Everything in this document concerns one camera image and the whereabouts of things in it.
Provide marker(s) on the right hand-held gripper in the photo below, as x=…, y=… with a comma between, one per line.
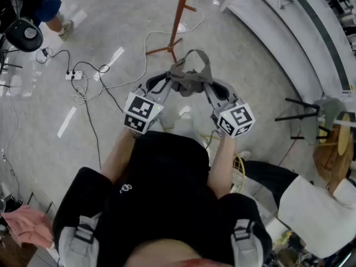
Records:
x=236, y=118

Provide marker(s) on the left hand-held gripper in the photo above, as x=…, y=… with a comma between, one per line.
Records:
x=140, y=108

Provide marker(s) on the grey-olive cap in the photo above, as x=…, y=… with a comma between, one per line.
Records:
x=189, y=79

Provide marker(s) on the brown wooden coat rack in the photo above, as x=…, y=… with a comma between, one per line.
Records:
x=178, y=18

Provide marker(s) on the person's right forearm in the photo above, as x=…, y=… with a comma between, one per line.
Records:
x=222, y=163

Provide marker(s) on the person's left forearm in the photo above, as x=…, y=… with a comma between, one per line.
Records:
x=118, y=156

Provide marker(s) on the white power strip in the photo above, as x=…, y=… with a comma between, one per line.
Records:
x=74, y=75

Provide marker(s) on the person's black shirt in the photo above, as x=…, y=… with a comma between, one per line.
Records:
x=167, y=193

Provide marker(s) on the wooden stump table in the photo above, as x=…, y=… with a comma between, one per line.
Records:
x=331, y=157

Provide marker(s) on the white metal shelving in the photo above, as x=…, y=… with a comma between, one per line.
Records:
x=300, y=37

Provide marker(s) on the black power adapter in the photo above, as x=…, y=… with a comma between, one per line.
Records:
x=44, y=52

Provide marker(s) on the black round chair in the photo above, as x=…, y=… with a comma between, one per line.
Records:
x=25, y=35

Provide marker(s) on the pink cloth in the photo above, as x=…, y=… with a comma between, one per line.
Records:
x=27, y=227

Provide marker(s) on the black frame stool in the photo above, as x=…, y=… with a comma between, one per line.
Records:
x=299, y=117

